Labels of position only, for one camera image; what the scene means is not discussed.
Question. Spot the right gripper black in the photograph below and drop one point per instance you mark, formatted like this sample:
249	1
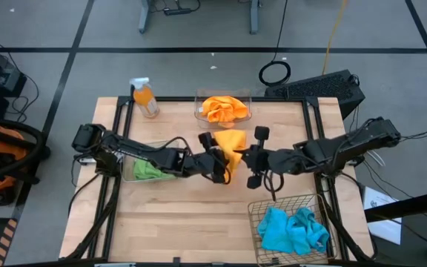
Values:
267	161

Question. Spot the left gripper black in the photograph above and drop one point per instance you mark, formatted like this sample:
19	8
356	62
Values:
202	163

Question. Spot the orange microfiber towel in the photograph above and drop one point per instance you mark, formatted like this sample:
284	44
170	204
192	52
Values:
230	144
222	109

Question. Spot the blue microfiber towel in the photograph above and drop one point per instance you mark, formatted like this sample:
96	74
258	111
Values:
310	233
273	230

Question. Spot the clear plastic bin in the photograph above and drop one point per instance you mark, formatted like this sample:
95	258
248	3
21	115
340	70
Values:
127	167
198	118

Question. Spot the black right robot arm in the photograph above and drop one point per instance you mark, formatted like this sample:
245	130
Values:
328	154

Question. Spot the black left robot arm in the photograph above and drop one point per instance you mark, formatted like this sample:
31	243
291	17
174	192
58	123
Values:
143	154

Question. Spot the orange spray bottle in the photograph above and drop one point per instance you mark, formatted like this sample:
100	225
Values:
145	98

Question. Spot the black computer tower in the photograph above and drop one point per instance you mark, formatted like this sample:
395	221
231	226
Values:
317	91

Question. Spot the grey desk leg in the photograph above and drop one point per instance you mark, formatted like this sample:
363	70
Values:
144	18
253	18

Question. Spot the white paper sheet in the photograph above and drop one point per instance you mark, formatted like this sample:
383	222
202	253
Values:
380	222

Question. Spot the black power strip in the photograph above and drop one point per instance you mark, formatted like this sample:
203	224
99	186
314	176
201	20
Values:
176	11

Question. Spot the black beam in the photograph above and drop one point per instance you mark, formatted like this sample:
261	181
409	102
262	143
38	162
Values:
402	207

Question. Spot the orange shop vacuum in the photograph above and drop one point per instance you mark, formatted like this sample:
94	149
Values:
2	148

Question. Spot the black table frame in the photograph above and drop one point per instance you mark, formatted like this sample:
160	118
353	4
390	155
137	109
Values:
176	99

